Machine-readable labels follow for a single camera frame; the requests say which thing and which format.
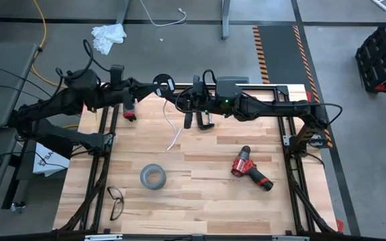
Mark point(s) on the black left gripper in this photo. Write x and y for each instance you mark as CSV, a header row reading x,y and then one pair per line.
x,y
126,85

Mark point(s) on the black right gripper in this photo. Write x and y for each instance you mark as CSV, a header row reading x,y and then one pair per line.
x,y
199,102

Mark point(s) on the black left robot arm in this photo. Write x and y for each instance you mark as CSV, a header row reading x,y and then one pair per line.
x,y
45,107

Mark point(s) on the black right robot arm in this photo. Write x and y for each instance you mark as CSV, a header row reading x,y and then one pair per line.
x,y
280,108

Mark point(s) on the black C-clamp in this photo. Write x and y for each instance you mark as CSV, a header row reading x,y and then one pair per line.
x,y
199,122

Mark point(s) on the grey red utility knife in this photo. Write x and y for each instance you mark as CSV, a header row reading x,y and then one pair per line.
x,y
129,115

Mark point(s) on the white crumpled cloth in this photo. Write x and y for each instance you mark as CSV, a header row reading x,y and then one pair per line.
x,y
107,37

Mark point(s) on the grey table leg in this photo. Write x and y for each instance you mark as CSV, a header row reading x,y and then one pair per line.
x,y
122,13
226,20

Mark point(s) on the hazard striped floor mat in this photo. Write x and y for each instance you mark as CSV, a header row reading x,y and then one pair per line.
x,y
280,53

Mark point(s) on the clear safety glasses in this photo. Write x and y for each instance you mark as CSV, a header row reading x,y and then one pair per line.
x,y
116,211

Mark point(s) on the white cardboard box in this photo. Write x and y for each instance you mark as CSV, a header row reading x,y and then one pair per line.
x,y
50,165

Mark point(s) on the grey side table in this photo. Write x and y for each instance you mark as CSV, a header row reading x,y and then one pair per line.
x,y
2,83

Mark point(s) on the silver aluminium bar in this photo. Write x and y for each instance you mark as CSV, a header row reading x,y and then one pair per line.
x,y
290,238
102,237

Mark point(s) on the metal caster wheel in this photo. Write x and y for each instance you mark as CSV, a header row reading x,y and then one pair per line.
x,y
17,206

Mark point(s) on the red black toolbox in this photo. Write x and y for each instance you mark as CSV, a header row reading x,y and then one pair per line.
x,y
377,60

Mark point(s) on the white plastic piece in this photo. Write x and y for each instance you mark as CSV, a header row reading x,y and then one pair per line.
x,y
380,4

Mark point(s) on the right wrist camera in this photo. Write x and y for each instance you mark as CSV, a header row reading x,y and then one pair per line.
x,y
196,83

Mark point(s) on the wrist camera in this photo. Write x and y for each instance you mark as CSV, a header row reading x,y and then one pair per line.
x,y
117,75
196,83

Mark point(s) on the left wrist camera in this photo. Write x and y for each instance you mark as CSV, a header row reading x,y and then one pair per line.
x,y
117,75

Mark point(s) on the silver mounting bracket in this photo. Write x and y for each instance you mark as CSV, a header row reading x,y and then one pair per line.
x,y
287,140
109,138

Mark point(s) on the grey duct tape roll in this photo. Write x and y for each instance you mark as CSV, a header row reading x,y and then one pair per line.
x,y
152,185

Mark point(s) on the black aluminium frame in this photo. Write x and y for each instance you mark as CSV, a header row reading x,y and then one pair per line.
x,y
281,89

